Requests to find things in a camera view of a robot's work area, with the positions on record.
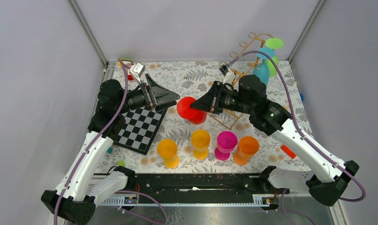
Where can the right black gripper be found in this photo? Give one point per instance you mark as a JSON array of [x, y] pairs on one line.
[[210, 101]]

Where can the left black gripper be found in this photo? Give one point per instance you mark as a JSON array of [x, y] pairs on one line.
[[156, 96]]

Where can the red plastic wine glass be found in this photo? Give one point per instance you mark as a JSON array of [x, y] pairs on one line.
[[194, 116]]

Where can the blue plastic wine glass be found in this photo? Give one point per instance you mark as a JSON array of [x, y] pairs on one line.
[[261, 70]]

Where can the green plastic wine glass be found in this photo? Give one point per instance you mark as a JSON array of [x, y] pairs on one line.
[[274, 44]]

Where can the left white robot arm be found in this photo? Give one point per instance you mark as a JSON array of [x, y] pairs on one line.
[[74, 199]]

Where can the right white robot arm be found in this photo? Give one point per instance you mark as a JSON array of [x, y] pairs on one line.
[[328, 176]]

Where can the amber plastic wine glass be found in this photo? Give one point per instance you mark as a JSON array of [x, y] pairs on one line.
[[200, 140]]

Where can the magenta plastic wine glass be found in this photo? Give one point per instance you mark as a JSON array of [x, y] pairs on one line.
[[226, 142]]

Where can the yellow plastic wine glass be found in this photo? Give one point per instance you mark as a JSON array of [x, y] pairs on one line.
[[168, 151]]

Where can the orange plastic wine glass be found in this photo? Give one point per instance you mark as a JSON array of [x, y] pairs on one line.
[[247, 147]]

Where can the black white checkerboard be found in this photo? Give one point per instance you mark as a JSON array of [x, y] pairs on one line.
[[140, 130]]

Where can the red toy block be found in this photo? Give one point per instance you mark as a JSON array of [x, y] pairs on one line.
[[130, 77]]

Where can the floral table mat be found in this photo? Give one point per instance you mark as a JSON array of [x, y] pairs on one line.
[[193, 79]]

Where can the small colourful toy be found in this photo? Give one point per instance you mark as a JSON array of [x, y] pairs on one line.
[[127, 62]]

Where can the red curved piece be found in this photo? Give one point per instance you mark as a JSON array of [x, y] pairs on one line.
[[288, 151]]

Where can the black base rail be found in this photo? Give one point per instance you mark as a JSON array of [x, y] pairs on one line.
[[203, 188]]

